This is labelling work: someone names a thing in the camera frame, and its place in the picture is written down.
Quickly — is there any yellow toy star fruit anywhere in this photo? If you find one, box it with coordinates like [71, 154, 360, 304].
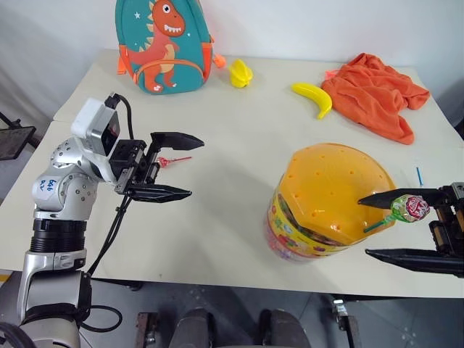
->
[228, 58, 254, 89]

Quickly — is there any black metal stand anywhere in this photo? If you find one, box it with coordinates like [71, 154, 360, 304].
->
[0, 111, 39, 161]

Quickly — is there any yellow toy banana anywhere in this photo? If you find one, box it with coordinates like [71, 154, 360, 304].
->
[291, 82, 334, 121]

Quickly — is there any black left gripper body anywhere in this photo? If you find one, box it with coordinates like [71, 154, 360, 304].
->
[108, 139, 161, 195]

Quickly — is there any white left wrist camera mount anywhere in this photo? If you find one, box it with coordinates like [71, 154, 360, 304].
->
[70, 96, 123, 157]

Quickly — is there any orange crumpled cloth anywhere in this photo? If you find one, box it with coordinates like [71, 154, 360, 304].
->
[320, 52, 431, 146]

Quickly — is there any red lollipop with red stick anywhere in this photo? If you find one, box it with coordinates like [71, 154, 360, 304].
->
[157, 156, 193, 170]

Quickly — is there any orange perforated jar lid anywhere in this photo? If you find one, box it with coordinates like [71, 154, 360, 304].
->
[276, 143, 398, 246]

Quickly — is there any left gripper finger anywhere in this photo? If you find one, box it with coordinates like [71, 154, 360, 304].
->
[149, 132, 205, 154]
[128, 184, 193, 203]

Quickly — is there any rusty table leg bracket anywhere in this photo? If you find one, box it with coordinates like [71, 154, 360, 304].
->
[135, 310, 161, 348]

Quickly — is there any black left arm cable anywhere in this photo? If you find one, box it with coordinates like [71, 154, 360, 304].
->
[78, 93, 134, 333]

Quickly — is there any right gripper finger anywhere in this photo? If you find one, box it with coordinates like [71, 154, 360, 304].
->
[357, 187, 450, 211]
[365, 247, 464, 280]

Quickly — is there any teal dinosaur backpack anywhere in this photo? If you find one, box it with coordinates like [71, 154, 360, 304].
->
[115, 0, 227, 96]

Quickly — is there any table leg caster bracket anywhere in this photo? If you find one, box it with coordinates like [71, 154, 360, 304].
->
[328, 295, 360, 348]

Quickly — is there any colourful printed lollipop jar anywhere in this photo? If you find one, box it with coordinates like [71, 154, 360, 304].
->
[266, 184, 368, 263]

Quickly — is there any green red lollipop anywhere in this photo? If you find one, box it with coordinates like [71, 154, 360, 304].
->
[362, 194, 431, 234]

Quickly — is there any dark rounded shape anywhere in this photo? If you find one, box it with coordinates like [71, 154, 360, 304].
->
[169, 307, 219, 348]
[258, 307, 312, 348]

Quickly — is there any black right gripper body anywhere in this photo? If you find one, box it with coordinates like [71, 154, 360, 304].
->
[428, 182, 464, 255]

